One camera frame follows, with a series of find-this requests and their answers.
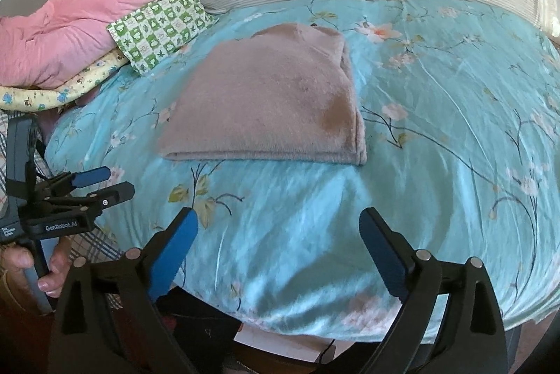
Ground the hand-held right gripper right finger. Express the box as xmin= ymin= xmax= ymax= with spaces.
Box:
xmin=359 ymin=207 xmax=510 ymax=374

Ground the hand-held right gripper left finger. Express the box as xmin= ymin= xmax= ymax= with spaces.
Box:
xmin=46 ymin=207 xmax=200 ymax=374

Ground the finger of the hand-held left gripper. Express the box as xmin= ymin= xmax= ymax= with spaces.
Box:
xmin=41 ymin=166 xmax=111 ymax=194
xmin=44 ymin=181 xmax=135 ymax=227

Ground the beige fuzzy sweater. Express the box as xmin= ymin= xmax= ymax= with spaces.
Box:
xmin=156 ymin=23 xmax=368 ymax=167

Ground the person's left hand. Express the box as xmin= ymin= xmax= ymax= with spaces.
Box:
xmin=0 ymin=245 xmax=74 ymax=299

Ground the plaid cloth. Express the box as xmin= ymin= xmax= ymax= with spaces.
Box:
xmin=57 ymin=225 xmax=128 ymax=270

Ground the yellow printed cloth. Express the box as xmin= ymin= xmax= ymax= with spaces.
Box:
xmin=0 ymin=50 xmax=127 ymax=112

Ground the blue floral bedsheet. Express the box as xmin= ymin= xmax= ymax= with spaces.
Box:
xmin=44 ymin=0 xmax=560 ymax=340

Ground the pink quilt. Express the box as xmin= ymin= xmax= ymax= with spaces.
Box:
xmin=0 ymin=0 xmax=211 ymax=90

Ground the green checked pillow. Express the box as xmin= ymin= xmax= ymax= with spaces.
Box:
xmin=107 ymin=0 xmax=219 ymax=77

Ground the black cable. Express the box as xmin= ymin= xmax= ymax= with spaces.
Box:
xmin=317 ymin=339 xmax=338 ymax=365

